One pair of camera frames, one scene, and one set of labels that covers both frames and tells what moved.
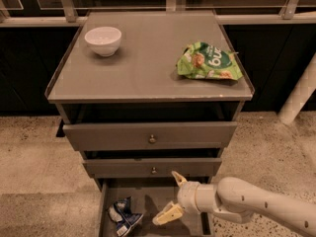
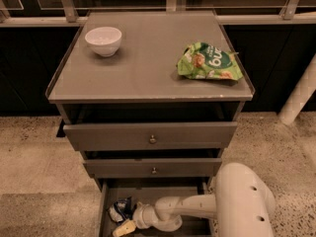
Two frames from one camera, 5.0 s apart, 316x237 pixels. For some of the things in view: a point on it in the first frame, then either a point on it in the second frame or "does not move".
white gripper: x=186 y=197 -> x=143 y=215
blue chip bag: x=119 y=213 does not move
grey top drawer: x=150 y=135 does not move
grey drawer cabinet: x=142 y=94 does not move
